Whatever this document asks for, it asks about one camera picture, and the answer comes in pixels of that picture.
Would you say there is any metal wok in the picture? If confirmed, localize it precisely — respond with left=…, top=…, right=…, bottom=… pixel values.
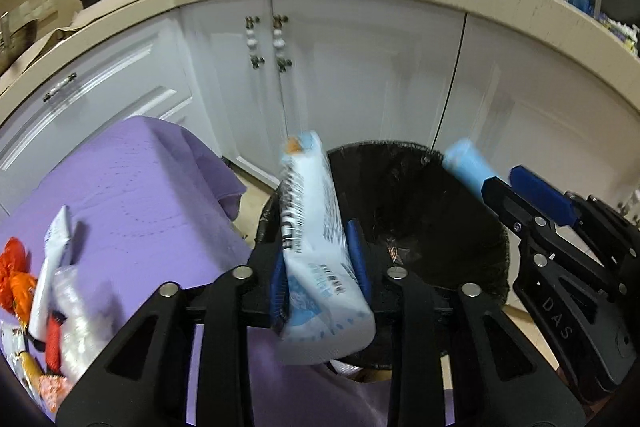
left=0, top=12, right=42, bottom=60

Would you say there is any red snack packet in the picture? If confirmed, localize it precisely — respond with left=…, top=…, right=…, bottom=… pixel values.
left=45, top=311, right=69, bottom=374

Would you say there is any clear plastic wrapper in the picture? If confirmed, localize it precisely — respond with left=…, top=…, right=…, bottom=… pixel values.
left=52, top=267, right=118, bottom=384

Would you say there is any white blue tissue packet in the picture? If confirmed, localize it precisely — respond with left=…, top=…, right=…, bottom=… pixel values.
left=276, top=130, right=377, bottom=366

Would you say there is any white kitchen cabinet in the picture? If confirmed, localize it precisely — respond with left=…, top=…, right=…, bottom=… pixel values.
left=0, top=0, right=640, bottom=323

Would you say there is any black trash bin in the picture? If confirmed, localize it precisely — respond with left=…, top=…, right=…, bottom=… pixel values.
left=254, top=141, right=512, bottom=370

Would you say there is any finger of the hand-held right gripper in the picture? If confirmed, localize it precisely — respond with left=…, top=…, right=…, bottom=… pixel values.
left=481, top=176, right=576, bottom=269
left=509, top=165, right=601, bottom=233

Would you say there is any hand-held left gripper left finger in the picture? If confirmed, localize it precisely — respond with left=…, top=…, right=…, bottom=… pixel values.
left=55, top=237, right=291, bottom=427

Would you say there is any white tube wrapper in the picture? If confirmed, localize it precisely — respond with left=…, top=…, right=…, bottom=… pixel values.
left=28, top=205, right=87, bottom=344

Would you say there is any purple cloth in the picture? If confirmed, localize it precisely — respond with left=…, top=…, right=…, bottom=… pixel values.
left=0, top=116, right=456, bottom=427

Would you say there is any orange wrapper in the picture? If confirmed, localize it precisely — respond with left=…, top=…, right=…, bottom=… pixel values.
left=0, top=237, right=39, bottom=300

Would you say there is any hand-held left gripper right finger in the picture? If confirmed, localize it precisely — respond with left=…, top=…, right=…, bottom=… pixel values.
left=346, top=218, right=587, bottom=427

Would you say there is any light blue packet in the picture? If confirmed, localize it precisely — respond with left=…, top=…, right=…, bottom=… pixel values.
left=442, top=137, right=494, bottom=194

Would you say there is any white bead cabinet handle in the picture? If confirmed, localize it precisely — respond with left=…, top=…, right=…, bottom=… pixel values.
left=272, top=14, right=294, bottom=74
left=243, top=14, right=264, bottom=70
left=43, top=73, right=77, bottom=103

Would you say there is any orange brown snack packet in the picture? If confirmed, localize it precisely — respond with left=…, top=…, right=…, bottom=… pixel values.
left=0, top=322, right=73, bottom=413

